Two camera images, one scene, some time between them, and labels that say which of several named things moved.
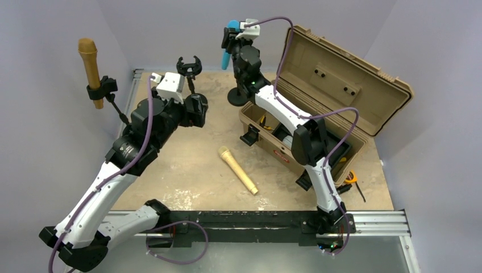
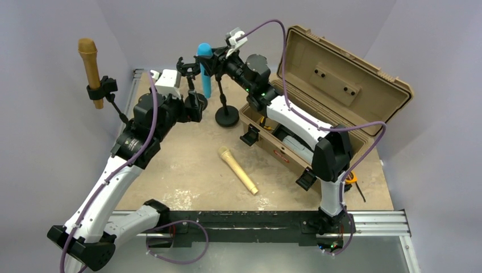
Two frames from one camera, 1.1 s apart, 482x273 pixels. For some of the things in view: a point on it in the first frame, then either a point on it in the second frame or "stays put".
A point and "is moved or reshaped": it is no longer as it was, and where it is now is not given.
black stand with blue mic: [237, 96] -> [225, 116]
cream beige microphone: [224, 152] stays put
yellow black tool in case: [262, 123] stays put
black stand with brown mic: [107, 86] stays put
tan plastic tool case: [351, 98] stays put
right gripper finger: [225, 38] -> [212, 66]
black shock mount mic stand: [189, 70] stays put
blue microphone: [235, 25] is moved or reshaped
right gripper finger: [240, 34] -> [220, 52]
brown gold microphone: [87, 48] stays put
